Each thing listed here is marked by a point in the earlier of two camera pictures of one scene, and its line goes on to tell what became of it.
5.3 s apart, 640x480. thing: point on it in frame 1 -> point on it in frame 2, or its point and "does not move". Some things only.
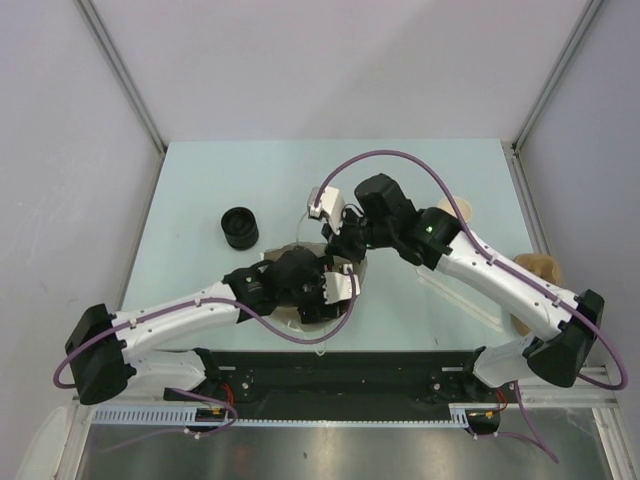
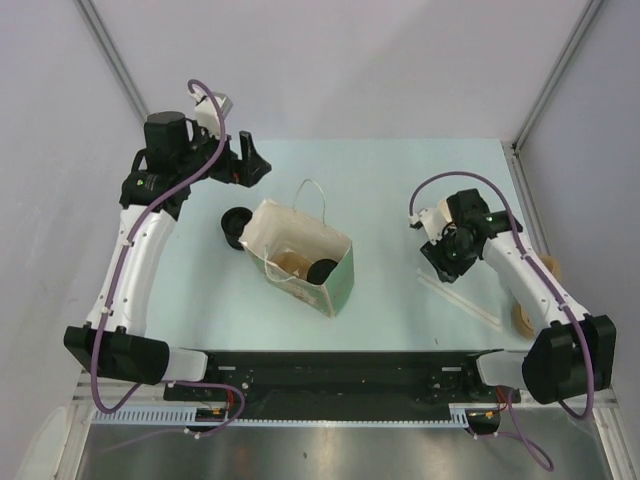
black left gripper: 310,312 -> 245,171
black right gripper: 339,245 -> 446,270
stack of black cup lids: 240,227 does not move
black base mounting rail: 298,383 does not move
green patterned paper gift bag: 290,320 -> 300,255
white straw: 461,302 does not move
